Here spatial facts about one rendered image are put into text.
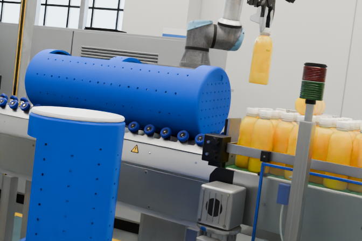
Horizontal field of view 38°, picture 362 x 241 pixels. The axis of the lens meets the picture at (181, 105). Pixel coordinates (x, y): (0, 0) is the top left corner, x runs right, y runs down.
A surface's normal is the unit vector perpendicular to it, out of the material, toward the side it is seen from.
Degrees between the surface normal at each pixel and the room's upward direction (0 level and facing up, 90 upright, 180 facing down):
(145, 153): 71
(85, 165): 90
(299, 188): 90
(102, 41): 90
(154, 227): 90
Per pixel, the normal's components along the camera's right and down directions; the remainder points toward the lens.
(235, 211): 0.86, 0.13
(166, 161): -0.43, -0.34
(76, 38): -0.39, 0.00
